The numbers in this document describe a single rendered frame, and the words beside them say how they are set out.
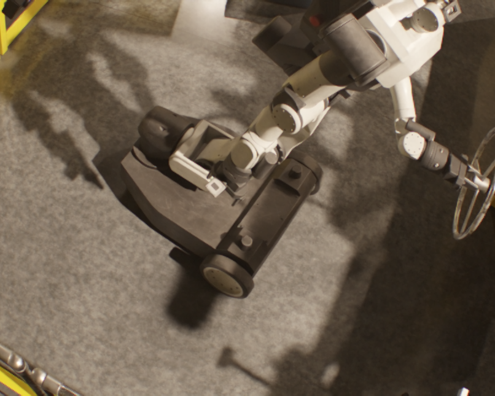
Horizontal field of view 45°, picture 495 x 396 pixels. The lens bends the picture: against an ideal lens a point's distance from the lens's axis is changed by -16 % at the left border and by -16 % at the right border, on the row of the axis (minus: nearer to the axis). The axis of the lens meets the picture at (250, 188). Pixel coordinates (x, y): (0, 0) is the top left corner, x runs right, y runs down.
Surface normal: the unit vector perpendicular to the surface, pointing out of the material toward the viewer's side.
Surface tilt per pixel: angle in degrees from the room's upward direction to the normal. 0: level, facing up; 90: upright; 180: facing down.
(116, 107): 0
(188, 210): 0
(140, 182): 0
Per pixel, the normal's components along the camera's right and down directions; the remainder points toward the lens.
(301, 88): -0.65, 0.54
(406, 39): 0.48, -0.27
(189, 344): 0.17, -0.50
